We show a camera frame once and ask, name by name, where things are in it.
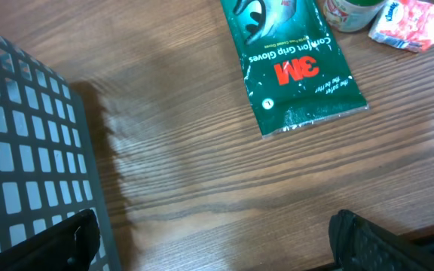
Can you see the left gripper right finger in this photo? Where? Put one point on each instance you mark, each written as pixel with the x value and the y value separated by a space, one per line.
pixel 358 244

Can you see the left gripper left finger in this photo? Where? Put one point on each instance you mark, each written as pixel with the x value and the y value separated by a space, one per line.
pixel 71 244

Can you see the green 3M gloves packet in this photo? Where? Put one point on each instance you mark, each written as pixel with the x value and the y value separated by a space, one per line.
pixel 294 71

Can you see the orange Kleenex tissue pack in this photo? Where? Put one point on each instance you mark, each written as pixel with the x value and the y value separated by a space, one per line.
pixel 405 24

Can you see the green lid glass jar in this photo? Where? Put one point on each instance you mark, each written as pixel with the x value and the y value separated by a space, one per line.
pixel 351 15

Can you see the grey plastic mesh basket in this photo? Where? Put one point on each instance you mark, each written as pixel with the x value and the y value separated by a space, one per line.
pixel 47 167

